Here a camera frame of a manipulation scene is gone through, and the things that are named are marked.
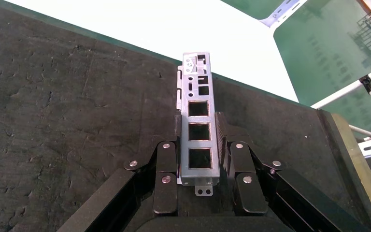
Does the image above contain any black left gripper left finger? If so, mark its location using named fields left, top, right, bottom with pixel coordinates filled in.
left=57, top=116, right=182, bottom=232

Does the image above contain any grey metal bracket with cutouts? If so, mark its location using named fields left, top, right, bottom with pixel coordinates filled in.
left=176, top=52, right=221, bottom=197

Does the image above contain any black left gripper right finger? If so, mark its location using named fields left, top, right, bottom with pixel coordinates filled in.
left=215, top=111, right=371, bottom=232

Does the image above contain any grey metal shelving rack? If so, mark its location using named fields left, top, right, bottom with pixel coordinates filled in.
left=258, top=0, right=371, bottom=160

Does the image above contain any white pipe frame cart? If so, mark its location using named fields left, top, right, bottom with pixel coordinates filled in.
left=310, top=62, right=371, bottom=142

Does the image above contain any black flat container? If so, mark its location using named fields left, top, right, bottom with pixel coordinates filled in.
left=0, top=0, right=371, bottom=232

